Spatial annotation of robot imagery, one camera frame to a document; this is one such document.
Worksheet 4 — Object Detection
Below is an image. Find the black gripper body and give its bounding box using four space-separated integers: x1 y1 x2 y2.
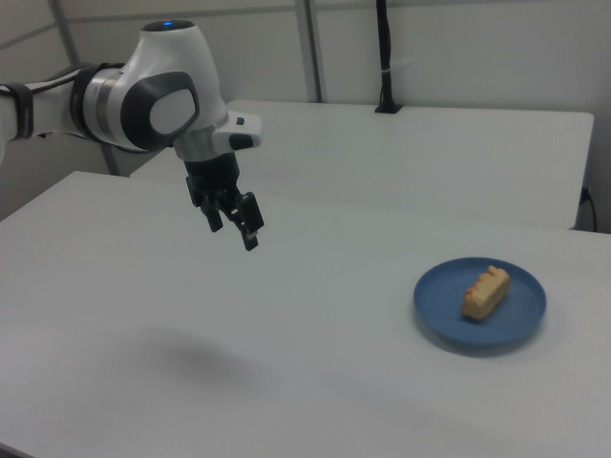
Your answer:
182 151 242 210

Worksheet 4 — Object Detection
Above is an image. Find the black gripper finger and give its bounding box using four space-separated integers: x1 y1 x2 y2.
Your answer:
199 192 226 234
220 189 265 253

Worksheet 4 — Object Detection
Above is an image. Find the tan bread piece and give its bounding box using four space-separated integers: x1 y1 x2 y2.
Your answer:
460 264 511 323

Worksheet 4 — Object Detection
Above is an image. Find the blue round plate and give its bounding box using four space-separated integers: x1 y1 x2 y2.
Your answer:
412 257 548 356

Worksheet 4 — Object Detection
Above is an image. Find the grey vertical frame post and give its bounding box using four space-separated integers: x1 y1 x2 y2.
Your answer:
292 0 330 103

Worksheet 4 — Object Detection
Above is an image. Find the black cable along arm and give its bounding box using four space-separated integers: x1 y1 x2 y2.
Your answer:
22 61 126 93

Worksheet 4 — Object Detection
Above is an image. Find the grey slanted frame post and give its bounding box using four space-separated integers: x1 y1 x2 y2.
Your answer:
47 0 121 177

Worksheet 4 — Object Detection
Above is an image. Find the black strap on arm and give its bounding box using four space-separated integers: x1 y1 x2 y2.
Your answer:
1 83 35 141

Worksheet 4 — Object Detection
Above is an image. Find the white cable tie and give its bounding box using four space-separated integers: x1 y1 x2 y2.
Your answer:
381 57 417 75

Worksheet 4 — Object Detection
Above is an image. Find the black camera pole with clamp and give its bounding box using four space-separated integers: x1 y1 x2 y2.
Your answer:
373 0 403 115

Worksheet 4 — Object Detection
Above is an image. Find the black cable at table edge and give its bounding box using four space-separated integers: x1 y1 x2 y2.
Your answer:
579 185 599 233

